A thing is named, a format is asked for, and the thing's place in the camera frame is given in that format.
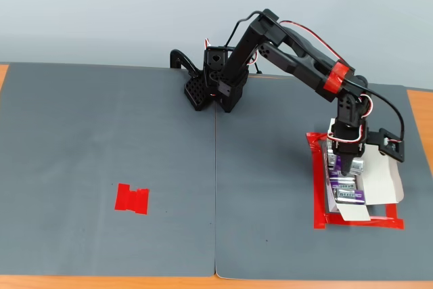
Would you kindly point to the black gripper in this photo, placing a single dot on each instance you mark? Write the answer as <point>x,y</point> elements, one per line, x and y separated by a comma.
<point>347,149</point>

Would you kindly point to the purple silver 9V battery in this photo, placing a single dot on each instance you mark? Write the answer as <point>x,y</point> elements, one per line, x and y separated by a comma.
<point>349,196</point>
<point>358,166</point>
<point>332,161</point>
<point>344,184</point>

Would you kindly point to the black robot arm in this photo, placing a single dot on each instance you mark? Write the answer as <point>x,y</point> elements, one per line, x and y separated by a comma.
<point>297,62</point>

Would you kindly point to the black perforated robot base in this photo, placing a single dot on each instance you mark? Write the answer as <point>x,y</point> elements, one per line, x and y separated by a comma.
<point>198,91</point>

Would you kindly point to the white cardboard box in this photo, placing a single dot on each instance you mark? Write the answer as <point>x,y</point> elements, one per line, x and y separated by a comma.
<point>379,180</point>

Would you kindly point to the grey table mat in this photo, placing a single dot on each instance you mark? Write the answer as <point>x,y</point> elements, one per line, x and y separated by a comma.
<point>84,153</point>
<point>270,201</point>

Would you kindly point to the red tape band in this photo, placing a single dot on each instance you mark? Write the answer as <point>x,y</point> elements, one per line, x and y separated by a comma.
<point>336,78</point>

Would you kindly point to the black table clamp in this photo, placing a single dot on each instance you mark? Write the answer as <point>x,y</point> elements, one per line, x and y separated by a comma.
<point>181,58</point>

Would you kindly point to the red tape patch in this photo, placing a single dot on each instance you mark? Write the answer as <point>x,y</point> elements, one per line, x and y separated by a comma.
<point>132,198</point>

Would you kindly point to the red tape frame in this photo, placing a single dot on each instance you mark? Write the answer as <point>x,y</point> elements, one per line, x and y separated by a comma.
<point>318,194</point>

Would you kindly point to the black square wrist camera module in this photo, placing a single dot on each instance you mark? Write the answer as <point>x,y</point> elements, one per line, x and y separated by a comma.
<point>389,145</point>

